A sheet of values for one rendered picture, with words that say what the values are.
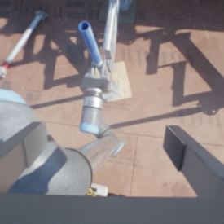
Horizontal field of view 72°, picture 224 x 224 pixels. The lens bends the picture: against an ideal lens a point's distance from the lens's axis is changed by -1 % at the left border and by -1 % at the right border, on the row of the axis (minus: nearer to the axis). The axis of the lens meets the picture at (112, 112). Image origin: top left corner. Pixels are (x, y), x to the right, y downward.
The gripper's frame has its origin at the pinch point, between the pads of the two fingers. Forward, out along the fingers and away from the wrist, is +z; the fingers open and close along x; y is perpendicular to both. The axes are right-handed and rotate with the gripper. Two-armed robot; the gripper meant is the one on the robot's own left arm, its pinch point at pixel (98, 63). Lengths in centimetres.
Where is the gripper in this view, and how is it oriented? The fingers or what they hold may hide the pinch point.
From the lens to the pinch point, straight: 81.0
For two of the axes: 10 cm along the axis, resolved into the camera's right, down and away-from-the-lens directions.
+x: -9.9, -1.2, 1.1
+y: -0.9, -1.4, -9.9
